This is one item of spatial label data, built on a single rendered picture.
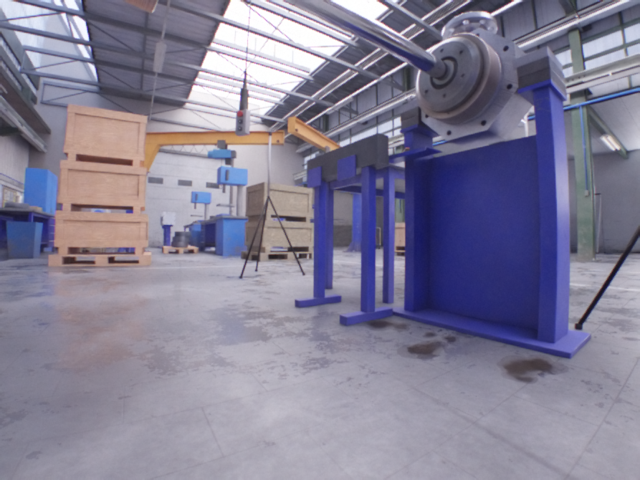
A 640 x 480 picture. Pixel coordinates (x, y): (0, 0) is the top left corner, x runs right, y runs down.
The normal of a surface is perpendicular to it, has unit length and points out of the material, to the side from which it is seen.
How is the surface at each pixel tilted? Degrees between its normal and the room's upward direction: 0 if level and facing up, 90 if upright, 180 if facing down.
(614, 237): 90
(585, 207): 90
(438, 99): 90
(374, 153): 90
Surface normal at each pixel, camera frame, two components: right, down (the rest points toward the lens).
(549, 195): -0.82, -0.03
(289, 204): 0.65, -0.01
